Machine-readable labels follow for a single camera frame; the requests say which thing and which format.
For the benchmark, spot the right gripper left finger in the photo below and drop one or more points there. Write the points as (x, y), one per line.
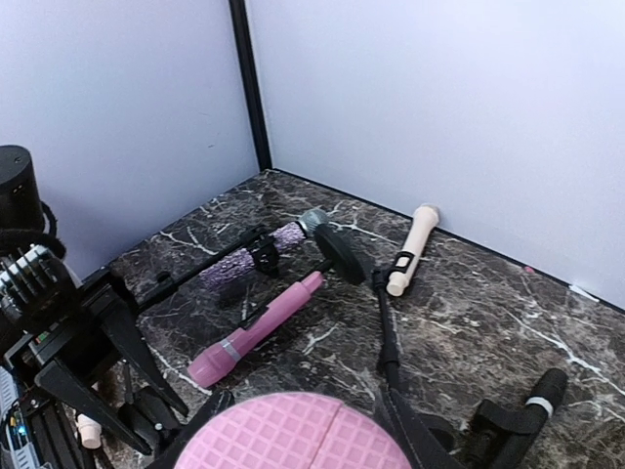
(218, 403)

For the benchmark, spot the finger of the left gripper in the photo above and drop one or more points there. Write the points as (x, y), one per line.
(60, 382)
(119, 323)

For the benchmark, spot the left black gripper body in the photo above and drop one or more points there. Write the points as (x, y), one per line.
(47, 314)

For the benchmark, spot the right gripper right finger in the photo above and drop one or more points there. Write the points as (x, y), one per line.
(425, 439)

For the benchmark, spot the large pink microphone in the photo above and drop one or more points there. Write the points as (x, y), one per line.
(294, 430)

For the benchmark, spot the black stand holding beige microphone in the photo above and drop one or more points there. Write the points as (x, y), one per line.
(340, 258)

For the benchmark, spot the beige microphone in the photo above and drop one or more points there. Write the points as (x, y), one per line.
(90, 432)
(425, 219)

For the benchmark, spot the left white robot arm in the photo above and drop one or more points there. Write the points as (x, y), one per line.
(25, 221)

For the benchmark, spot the black tripod stand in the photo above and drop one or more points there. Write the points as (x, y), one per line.
(167, 285)

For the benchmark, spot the black front stand lying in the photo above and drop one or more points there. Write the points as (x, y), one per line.
(146, 413)

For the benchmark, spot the small pink microphone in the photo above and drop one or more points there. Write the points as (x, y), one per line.
(219, 359)

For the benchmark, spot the black microphone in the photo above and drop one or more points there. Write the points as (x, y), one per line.
(544, 399)

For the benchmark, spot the purple glitter microphone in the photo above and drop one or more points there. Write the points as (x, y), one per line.
(262, 252)

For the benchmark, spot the grey cable duct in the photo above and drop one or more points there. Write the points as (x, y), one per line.
(11, 416)

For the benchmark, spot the left black frame post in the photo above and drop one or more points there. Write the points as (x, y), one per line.
(249, 77)

